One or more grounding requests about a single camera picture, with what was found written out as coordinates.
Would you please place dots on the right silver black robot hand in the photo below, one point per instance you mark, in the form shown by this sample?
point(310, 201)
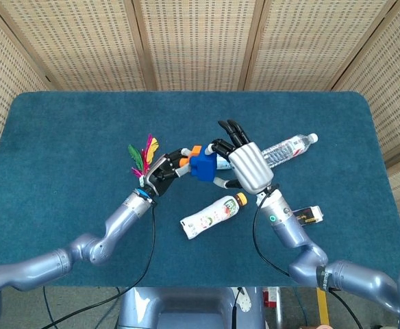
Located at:
point(251, 168)

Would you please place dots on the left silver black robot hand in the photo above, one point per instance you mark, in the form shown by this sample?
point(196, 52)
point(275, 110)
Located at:
point(162, 174)

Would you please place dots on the orange plastic block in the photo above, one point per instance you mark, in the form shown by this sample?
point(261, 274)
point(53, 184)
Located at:
point(196, 151)

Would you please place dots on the blue and orange toy block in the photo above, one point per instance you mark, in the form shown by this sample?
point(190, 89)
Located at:
point(205, 168)

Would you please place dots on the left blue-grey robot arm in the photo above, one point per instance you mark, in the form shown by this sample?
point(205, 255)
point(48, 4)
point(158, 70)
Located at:
point(83, 250)

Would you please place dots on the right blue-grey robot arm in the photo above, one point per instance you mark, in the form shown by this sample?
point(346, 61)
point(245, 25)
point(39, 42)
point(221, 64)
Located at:
point(306, 253)

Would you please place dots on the colourful feather shuttlecock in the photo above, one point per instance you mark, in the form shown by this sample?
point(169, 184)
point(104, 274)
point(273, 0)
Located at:
point(145, 154)

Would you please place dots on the light blue drink can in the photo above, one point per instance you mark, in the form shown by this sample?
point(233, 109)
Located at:
point(223, 165)

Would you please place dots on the clear water bottle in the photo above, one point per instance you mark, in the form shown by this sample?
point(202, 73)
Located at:
point(285, 149)

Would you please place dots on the white bottle orange cap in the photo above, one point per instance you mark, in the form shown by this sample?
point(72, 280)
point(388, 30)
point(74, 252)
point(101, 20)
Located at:
point(210, 217)

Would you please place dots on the blue table mat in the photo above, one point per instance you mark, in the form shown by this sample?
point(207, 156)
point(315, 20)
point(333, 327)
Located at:
point(200, 109)

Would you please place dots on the black drink carton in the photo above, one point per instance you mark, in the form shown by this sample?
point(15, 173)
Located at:
point(309, 216)

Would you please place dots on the red white box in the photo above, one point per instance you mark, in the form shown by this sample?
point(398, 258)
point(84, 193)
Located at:
point(271, 296)

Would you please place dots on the woven folding screen panel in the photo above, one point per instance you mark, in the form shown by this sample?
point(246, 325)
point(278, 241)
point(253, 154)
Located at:
point(1, 85)
point(320, 44)
point(80, 44)
point(395, 85)
point(200, 44)

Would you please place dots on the blue-grey robot torso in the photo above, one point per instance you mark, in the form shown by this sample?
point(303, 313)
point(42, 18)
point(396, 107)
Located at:
point(186, 308)

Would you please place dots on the yellow post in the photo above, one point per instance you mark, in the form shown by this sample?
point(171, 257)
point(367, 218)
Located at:
point(322, 305)

